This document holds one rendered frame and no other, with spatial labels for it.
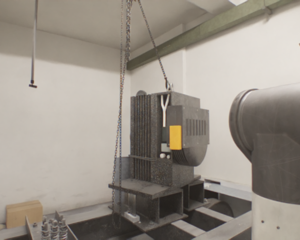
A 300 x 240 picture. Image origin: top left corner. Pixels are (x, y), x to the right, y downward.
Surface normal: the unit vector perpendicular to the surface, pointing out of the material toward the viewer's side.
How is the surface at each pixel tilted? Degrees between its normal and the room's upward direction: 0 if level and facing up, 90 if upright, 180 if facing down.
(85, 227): 90
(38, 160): 90
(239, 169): 90
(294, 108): 79
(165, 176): 90
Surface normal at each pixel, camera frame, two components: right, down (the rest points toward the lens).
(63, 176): 0.59, -0.04
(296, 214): -0.51, -0.04
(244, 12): -0.80, -0.03
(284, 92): -0.66, -0.68
